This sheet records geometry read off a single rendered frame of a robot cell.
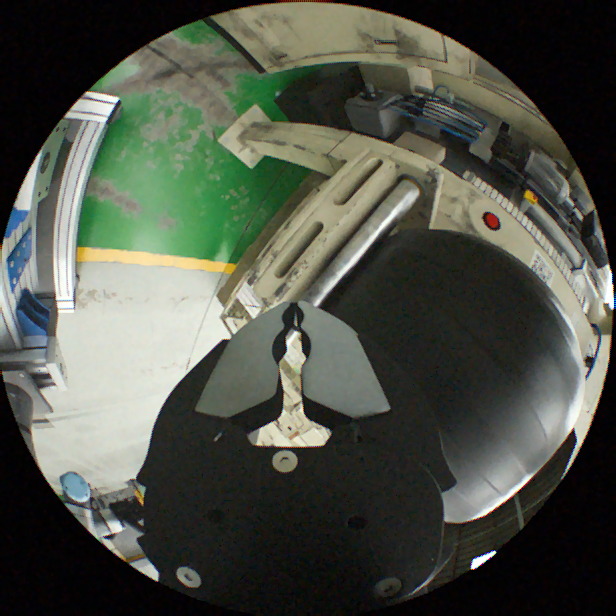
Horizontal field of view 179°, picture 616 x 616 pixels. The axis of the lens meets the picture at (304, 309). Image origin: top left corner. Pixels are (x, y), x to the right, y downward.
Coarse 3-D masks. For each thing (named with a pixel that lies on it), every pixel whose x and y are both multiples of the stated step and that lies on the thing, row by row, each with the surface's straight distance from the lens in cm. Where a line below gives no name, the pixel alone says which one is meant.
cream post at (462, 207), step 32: (256, 128) 104; (288, 128) 85; (320, 128) 74; (288, 160) 88; (320, 160) 66; (448, 192) 49; (480, 192) 52; (448, 224) 48; (480, 224) 47; (512, 224) 52; (544, 256) 55
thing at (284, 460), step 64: (192, 448) 6; (256, 448) 5; (320, 448) 5; (384, 448) 5; (192, 512) 6; (256, 512) 5; (320, 512) 5; (384, 512) 5; (192, 576) 6; (256, 576) 5; (320, 576) 5; (384, 576) 5
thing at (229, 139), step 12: (252, 108) 114; (240, 120) 112; (252, 120) 114; (264, 120) 118; (228, 132) 109; (240, 132) 112; (228, 144) 110; (240, 144) 112; (240, 156) 113; (252, 156) 117
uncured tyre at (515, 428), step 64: (384, 256) 29; (448, 256) 22; (512, 256) 27; (384, 320) 21; (448, 320) 19; (512, 320) 20; (448, 384) 18; (512, 384) 20; (576, 384) 28; (448, 448) 20; (512, 448) 23; (448, 512) 27
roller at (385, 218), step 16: (400, 192) 37; (416, 192) 38; (384, 208) 35; (400, 208) 36; (368, 224) 34; (384, 224) 34; (352, 240) 33; (368, 240) 33; (336, 256) 33; (352, 256) 32; (368, 256) 33; (336, 272) 32; (352, 272) 32; (320, 288) 32; (336, 288) 32; (320, 304) 32
